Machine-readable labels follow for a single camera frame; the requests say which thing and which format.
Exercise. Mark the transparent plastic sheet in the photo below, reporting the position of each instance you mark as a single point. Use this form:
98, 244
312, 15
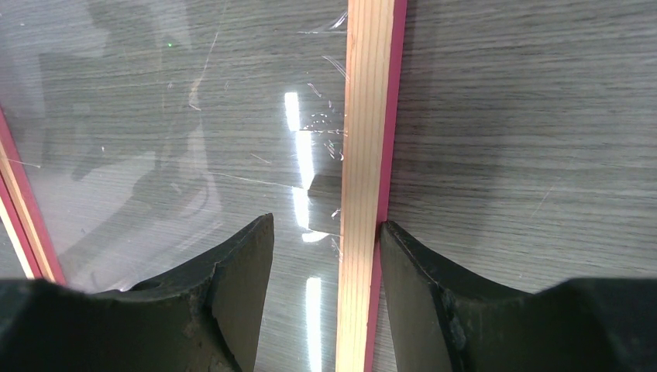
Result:
151, 131

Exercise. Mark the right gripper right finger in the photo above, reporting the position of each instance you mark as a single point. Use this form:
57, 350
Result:
444, 317

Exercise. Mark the orange wooden picture frame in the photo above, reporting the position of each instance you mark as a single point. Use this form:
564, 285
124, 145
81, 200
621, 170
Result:
368, 46

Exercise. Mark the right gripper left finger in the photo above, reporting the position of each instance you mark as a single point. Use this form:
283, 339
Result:
203, 315

